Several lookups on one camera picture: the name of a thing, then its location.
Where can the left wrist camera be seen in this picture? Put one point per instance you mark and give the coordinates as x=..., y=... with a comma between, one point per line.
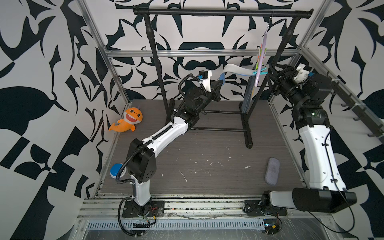
x=205, y=79

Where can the lilac round clip hanger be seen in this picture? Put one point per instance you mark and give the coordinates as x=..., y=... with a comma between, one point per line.
x=262, y=53

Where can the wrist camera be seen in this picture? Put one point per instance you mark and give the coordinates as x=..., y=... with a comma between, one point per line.
x=302, y=75
x=205, y=79

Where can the grey fabric case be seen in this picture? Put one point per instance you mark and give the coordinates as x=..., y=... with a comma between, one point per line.
x=272, y=171

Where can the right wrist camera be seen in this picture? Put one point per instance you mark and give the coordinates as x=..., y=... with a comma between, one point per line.
x=302, y=75

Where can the blue round button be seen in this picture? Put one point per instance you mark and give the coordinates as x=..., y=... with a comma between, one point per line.
x=115, y=169

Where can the blue foam insole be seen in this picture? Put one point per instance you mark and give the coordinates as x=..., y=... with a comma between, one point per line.
x=231, y=68

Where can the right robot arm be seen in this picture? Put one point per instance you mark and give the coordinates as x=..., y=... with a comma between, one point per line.
x=326, y=191

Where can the orange shark plush toy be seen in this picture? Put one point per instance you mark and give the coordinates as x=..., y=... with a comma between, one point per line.
x=131, y=118

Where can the wall hook rail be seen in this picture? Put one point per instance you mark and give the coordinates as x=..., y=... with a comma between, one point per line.
x=362, y=112

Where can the dark grey felt insole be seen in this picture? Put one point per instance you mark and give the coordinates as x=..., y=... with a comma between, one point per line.
x=248, y=94

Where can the black garment rack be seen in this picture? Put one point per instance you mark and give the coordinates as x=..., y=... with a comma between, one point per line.
x=146, y=12

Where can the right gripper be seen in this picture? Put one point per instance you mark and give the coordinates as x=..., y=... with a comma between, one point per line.
x=291, y=72

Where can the white cable duct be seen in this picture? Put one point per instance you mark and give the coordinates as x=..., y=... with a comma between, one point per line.
x=205, y=224

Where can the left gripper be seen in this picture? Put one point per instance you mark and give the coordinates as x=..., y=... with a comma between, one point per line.
x=214, y=91

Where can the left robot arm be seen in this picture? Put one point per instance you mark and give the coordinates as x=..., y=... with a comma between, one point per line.
x=140, y=164

